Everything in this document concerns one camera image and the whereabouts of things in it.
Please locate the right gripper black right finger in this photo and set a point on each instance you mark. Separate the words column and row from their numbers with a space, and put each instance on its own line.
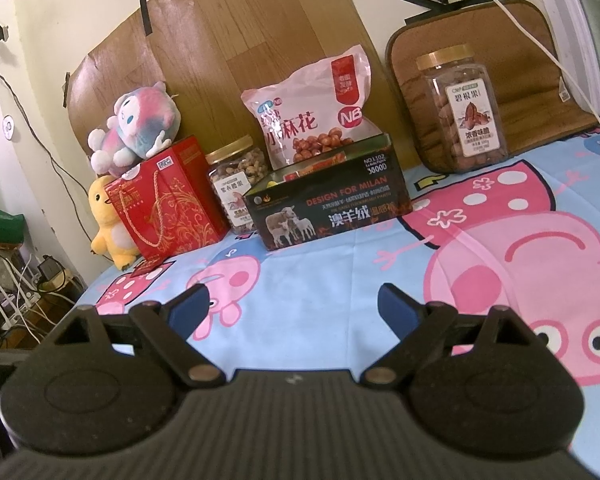
column 439, row 346

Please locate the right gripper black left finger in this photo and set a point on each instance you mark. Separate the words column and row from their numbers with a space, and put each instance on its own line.
column 144, row 348

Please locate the yellow duck plush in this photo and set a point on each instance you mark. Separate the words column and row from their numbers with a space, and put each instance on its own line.
column 112, row 235

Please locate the red gift bag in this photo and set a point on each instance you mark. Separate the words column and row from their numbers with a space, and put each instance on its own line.
column 167, row 204

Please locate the white wifi router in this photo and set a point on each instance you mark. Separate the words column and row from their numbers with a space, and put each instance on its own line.
column 17, row 297

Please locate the blue cartoon pig sheet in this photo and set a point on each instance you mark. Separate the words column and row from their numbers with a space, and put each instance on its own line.
column 525, row 234

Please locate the black cardboard box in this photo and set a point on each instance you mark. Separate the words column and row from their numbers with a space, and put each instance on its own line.
column 348, row 188

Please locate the mixed nuts jar gold lid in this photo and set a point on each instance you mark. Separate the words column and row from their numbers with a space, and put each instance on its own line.
column 234, row 170

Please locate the green bag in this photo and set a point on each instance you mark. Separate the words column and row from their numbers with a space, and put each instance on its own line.
column 11, row 229

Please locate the pink blue plush toy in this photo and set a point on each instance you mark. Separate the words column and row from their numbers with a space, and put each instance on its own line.
column 145, row 122

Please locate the pecan jar gold lid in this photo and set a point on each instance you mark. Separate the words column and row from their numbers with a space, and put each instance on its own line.
column 472, row 133

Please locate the pink snack bag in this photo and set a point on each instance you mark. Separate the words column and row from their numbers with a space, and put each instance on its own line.
column 317, row 109

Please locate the wood-pattern wall board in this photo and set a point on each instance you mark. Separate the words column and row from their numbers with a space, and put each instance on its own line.
column 210, row 51

